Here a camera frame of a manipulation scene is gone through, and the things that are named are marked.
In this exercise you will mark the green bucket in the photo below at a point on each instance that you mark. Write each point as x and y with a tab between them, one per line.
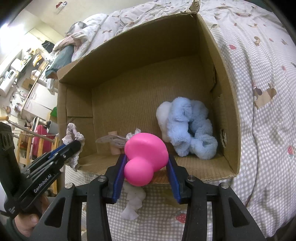
54	112

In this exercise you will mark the red bag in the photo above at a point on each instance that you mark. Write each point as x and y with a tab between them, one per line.
41	139

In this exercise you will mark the black hanging garment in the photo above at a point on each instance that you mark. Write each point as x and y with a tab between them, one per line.
48	45

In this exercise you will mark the person's left hand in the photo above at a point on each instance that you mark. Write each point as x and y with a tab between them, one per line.
30	220

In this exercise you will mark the white and blue plush toy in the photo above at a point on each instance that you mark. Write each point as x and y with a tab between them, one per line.
163	120

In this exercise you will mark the pink and grey bedding pile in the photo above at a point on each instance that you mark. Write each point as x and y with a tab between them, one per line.
83	30

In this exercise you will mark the grey bin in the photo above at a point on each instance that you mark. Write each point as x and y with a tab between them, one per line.
52	127

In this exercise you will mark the beige lace scrunchie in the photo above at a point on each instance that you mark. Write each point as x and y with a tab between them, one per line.
71	134

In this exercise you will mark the cardboard box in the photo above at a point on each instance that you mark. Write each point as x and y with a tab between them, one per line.
138	92

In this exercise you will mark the wooden stick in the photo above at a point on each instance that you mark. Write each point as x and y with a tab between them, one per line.
27	132

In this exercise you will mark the wooden chair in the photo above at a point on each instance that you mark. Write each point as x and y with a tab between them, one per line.
25	148

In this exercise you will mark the pink rubber toy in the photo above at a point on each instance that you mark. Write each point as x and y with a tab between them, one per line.
145	150

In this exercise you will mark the teal folded blanket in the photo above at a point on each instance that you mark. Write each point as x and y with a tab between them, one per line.
61	60

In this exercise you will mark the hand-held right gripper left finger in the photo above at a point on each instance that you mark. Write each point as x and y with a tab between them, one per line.
118	178

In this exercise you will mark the white gauze scrunchie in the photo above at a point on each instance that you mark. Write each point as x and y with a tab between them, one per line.
134	201

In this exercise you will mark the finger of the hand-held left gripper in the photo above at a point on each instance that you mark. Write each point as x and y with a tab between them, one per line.
69	149
57	149

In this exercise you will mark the white kitchen appliance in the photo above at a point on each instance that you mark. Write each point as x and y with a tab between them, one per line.
6	86

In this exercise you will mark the blue fluffy socks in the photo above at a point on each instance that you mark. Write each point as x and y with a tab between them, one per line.
192	125

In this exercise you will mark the red wall decoration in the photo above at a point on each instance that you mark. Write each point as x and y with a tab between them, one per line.
61	4

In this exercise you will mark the white kitchen cabinet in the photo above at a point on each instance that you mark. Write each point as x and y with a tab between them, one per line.
39	102

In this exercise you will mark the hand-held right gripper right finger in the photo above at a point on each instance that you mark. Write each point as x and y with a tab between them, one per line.
174	179

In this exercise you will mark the white flower scrunchie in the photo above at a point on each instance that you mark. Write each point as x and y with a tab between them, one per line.
115	140

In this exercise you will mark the cluttered wall shelf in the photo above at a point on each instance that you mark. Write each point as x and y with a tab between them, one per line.
25	64

